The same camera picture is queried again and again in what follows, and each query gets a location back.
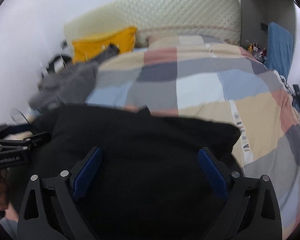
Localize black puffer jacket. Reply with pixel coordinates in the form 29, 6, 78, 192
7, 105, 241, 239

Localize left hand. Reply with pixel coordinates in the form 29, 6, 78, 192
0, 168, 8, 211

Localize grey fleece garment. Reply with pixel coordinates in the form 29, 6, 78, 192
29, 44, 120, 113

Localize blue jeans legs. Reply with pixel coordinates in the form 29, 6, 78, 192
0, 209, 19, 239

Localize black bag on nightstand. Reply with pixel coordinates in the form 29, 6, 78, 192
41, 54, 72, 77

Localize patchwork checked duvet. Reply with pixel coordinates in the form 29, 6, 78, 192
85, 35, 300, 239

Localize black tripod stand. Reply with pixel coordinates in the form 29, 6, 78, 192
292, 84, 300, 113

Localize yellow pillow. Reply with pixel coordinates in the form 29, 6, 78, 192
72, 26, 137, 63

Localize blue towel on chair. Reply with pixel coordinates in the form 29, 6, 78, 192
264, 22, 293, 80

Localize cream quilted headboard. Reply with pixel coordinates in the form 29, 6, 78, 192
64, 0, 242, 48

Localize grey wardrobe cabinet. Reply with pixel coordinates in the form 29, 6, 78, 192
240, 0, 300, 49

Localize wall socket panel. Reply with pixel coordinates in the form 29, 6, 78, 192
61, 40, 68, 49

